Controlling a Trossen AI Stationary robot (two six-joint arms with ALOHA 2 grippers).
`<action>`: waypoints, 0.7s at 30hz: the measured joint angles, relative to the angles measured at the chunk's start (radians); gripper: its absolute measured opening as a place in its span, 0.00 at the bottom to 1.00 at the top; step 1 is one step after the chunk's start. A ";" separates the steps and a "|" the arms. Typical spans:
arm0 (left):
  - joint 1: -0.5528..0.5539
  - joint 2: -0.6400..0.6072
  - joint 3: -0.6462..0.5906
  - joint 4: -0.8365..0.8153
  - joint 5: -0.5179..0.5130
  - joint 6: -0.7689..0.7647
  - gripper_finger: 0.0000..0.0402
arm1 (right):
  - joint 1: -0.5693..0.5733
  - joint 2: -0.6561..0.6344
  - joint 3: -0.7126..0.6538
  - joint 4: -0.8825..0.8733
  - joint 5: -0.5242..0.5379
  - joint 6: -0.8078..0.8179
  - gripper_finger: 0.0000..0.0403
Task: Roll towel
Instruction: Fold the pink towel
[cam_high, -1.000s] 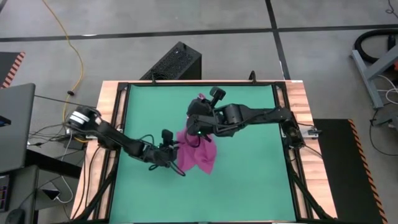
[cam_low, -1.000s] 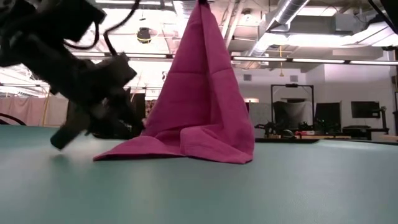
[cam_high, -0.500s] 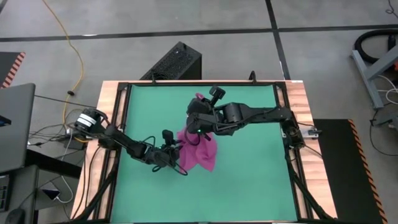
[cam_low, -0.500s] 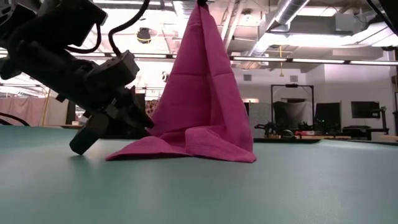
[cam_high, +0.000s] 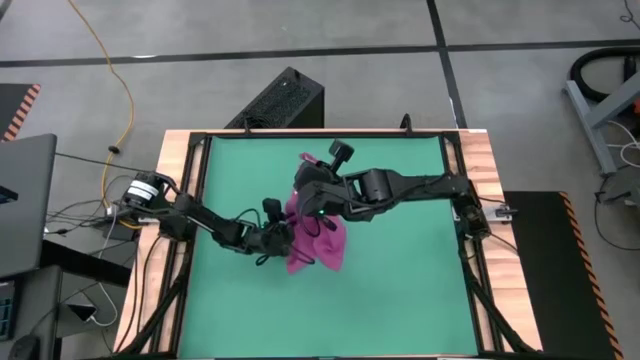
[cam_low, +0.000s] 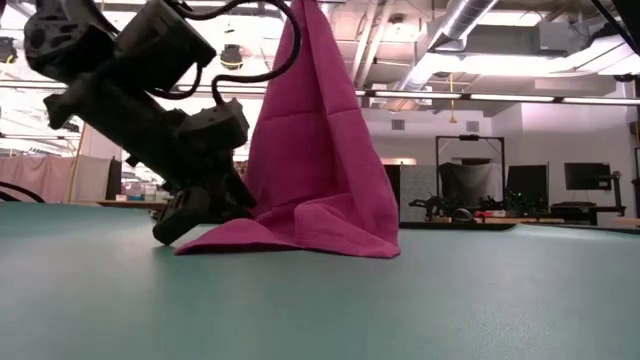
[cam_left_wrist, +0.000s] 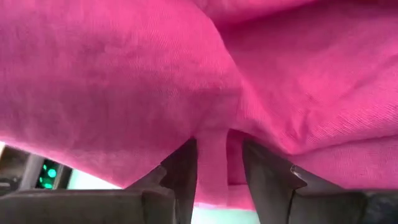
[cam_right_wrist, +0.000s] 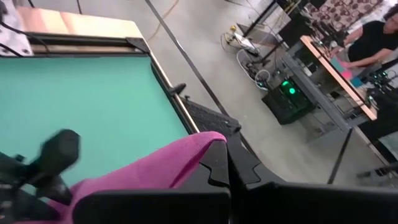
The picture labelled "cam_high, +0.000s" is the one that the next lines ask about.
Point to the green table mat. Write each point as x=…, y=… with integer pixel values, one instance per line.
x=400, y=280

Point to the small black hazard-striped floor mat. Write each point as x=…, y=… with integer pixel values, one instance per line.
x=12, y=105

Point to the pink towel with white label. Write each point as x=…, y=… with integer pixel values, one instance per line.
x=325, y=245

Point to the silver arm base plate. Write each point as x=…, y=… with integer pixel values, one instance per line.
x=500, y=212

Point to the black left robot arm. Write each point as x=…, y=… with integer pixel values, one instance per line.
x=200, y=216

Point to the black computer mouse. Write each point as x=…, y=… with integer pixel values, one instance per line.
x=24, y=348

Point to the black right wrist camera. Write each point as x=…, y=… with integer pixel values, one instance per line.
x=341, y=152

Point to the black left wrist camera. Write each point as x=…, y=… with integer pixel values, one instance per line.
x=273, y=210

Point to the black smartphone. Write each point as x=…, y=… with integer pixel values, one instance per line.
x=82, y=312

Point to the black computer tower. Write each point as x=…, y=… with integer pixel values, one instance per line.
x=285, y=100

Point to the keyboard with blue keys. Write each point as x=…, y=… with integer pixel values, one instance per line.
x=6, y=312

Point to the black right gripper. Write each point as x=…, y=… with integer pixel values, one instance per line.
x=320, y=192

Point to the dark blue gadget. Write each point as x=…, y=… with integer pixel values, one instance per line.
x=7, y=194

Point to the large black hazard-striped floor mat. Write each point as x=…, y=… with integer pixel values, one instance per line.
x=550, y=280

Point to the grey metal stand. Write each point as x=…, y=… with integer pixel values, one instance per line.
x=587, y=117

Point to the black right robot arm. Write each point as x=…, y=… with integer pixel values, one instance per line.
x=425, y=187

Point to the grey laptop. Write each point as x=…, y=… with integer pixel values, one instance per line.
x=25, y=210

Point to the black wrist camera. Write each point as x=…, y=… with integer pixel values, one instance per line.
x=341, y=152
x=273, y=210

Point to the black aluminium table frame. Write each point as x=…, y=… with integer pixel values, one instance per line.
x=320, y=134

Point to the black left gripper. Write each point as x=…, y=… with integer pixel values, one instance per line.
x=272, y=240

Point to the black table clamp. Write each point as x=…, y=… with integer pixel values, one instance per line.
x=406, y=124

